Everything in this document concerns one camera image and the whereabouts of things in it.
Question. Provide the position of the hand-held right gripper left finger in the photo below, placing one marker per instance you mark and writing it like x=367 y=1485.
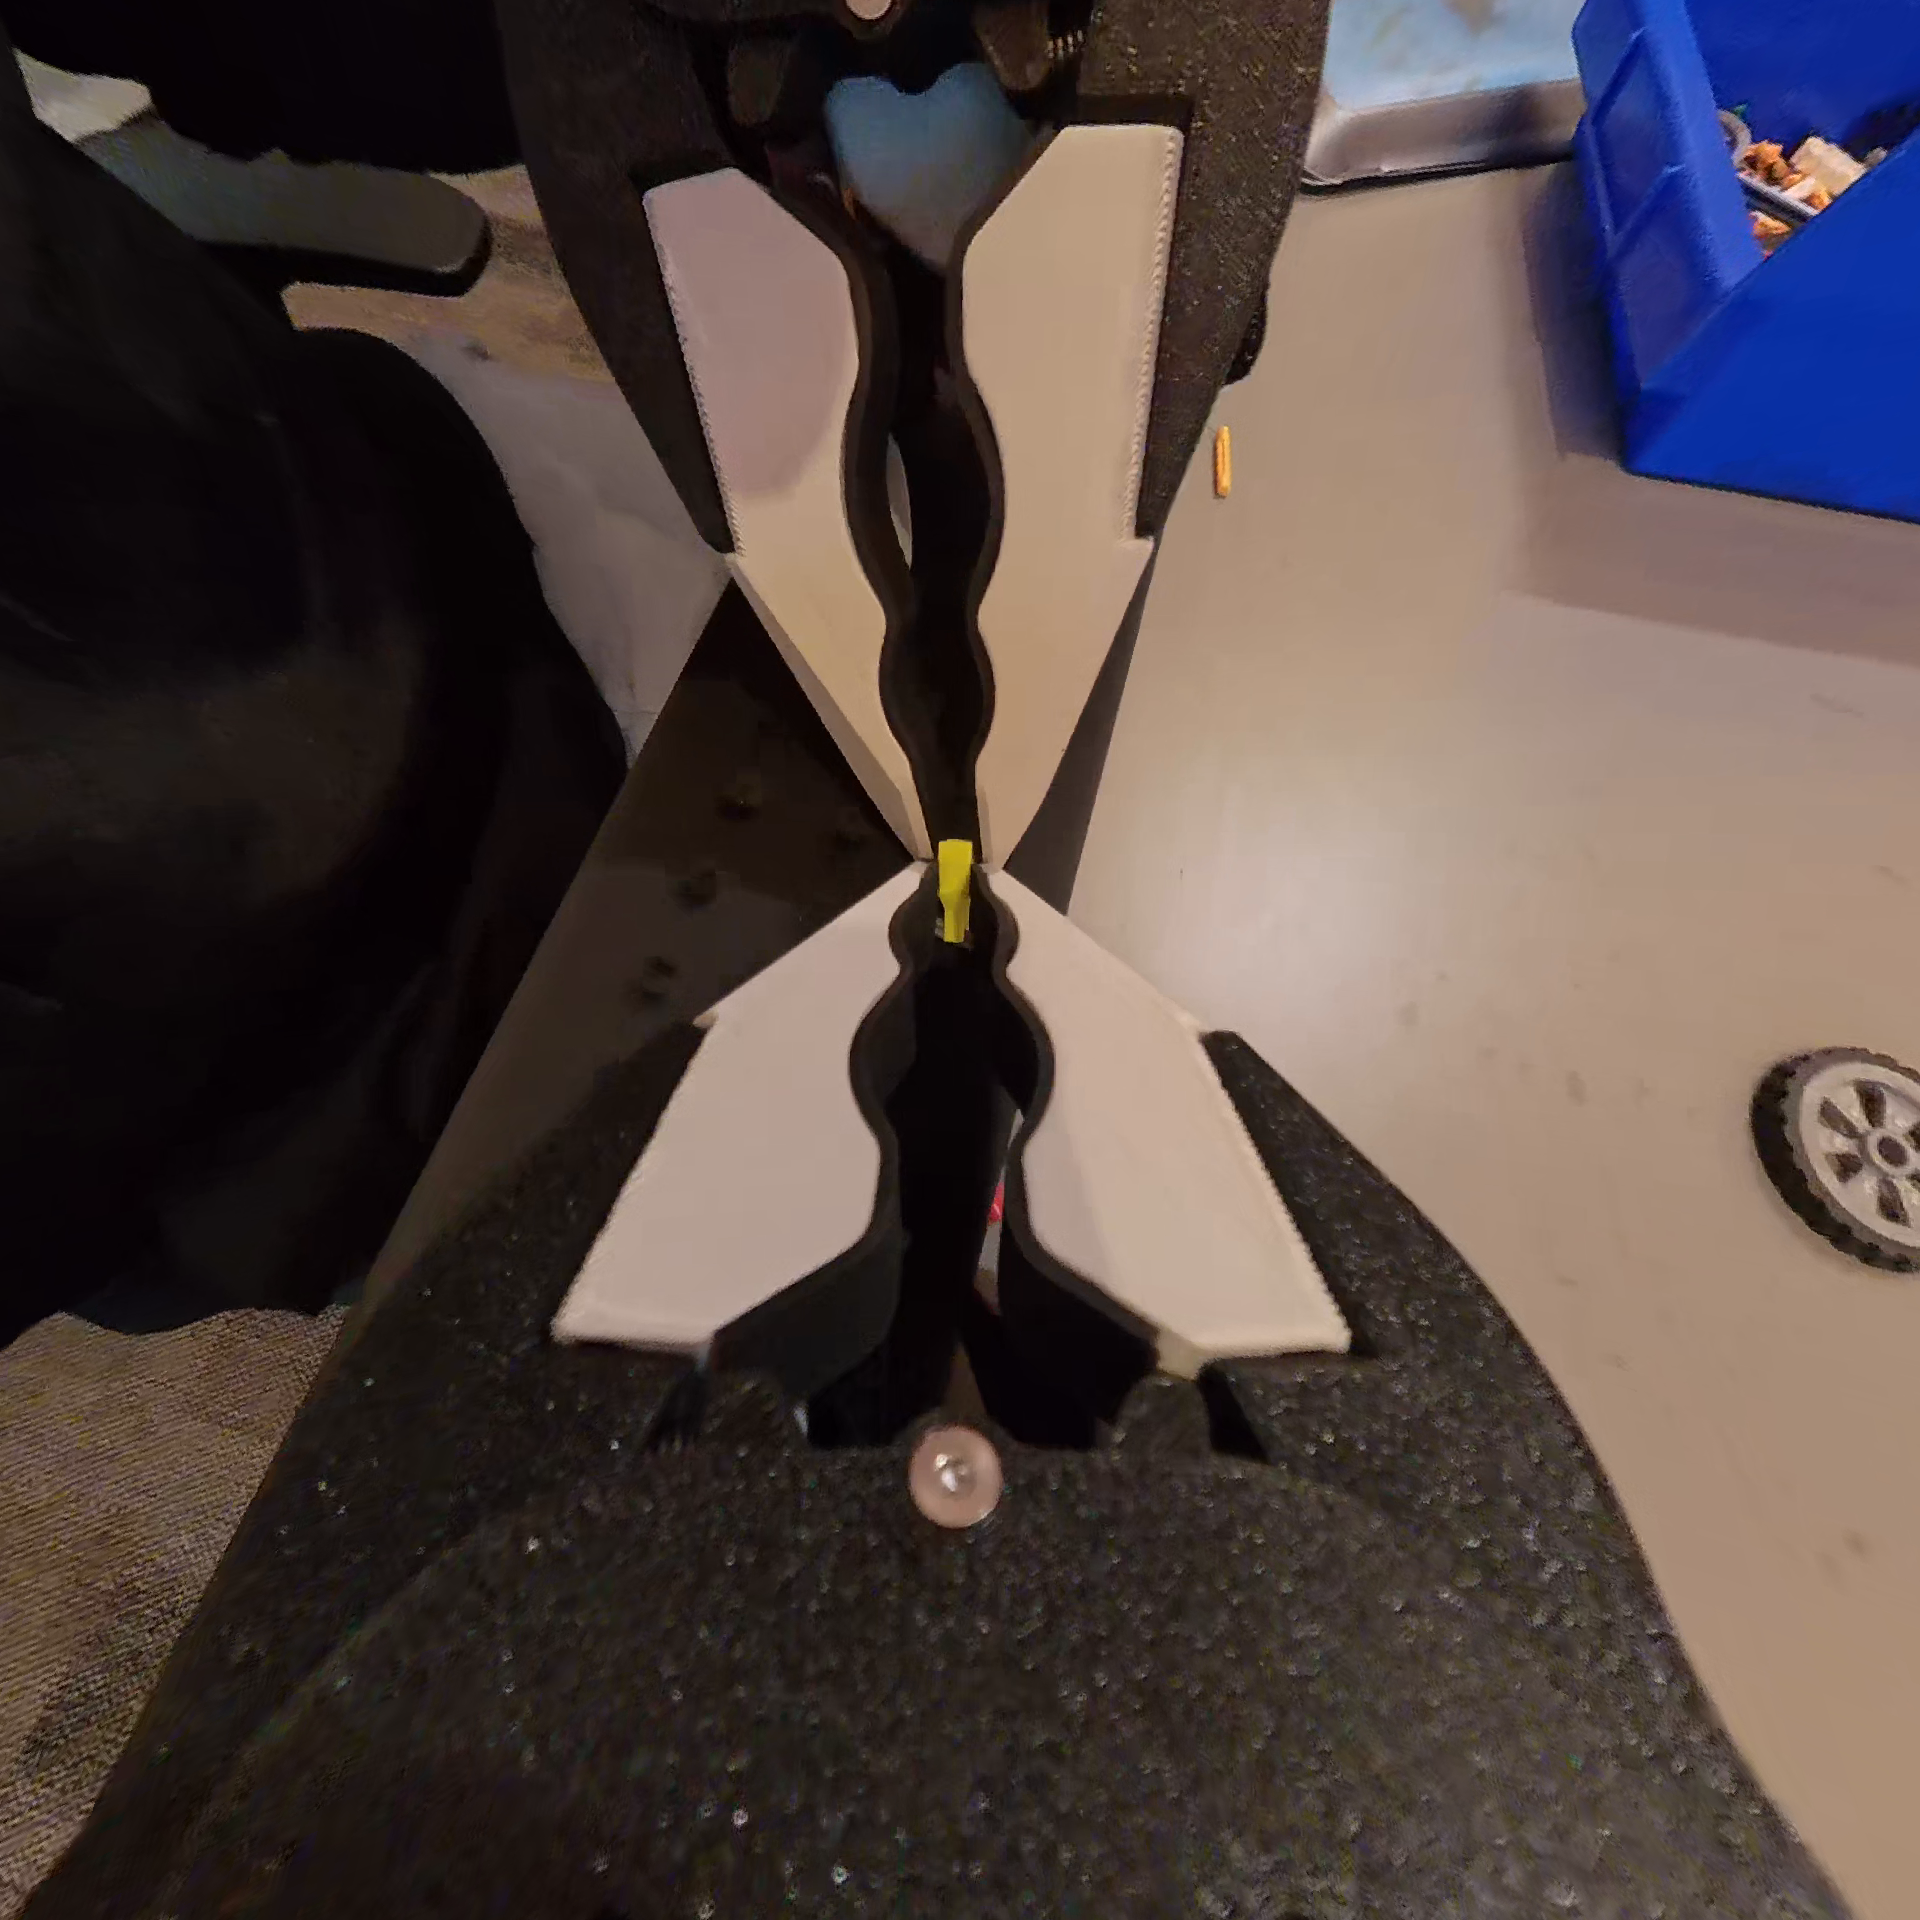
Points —
x=734 y=1201

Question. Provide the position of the blue plastic storage bin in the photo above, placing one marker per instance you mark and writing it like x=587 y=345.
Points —
x=1800 y=374

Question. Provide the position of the tablet in clear case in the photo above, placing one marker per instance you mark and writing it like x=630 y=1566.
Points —
x=1441 y=90

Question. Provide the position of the yellow-green plastic connector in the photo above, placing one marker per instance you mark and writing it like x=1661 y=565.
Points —
x=955 y=892

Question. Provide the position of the black toy vehicle wheel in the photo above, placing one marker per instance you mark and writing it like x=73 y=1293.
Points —
x=1844 y=1140

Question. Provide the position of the pile of colourful construction pieces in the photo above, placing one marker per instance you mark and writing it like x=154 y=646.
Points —
x=1793 y=181

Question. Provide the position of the short yellow plastic rod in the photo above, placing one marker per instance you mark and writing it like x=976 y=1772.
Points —
x=1225 y=461

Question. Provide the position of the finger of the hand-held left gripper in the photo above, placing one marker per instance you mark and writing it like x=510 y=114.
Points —
x=1065 y=374
x=765 y=374

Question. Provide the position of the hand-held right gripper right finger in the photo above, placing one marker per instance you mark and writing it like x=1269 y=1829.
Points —
x=1170 y=1201

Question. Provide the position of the black perforated mat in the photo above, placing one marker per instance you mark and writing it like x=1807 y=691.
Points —
x=750 y=781

